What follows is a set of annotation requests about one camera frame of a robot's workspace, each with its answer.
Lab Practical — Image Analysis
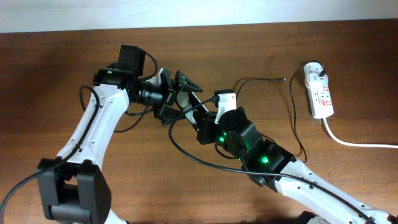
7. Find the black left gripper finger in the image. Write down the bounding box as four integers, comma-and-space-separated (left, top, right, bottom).
160, 106, 182, 126
175, 70, 203, 92

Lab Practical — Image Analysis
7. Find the black charger cable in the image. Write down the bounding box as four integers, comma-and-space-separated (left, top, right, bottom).
233, 60, 326, 164

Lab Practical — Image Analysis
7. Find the black smartphone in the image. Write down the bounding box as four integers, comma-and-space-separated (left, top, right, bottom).
177, 91, 208, 132

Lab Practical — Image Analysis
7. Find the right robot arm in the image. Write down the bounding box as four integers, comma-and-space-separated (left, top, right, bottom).
193, 108, 397, 223

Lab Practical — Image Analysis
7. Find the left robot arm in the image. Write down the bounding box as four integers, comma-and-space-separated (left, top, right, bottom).
37, 45, 202, 223

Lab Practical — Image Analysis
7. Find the white USB charger adapter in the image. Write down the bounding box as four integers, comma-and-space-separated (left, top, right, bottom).
304, 61, 328, 88

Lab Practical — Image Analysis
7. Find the white power strip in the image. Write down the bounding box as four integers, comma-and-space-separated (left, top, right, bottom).
307, 84, 334, 119

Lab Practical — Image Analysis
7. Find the white power strip cord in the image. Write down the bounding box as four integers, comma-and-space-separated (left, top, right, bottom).
320, 117, 398, 149

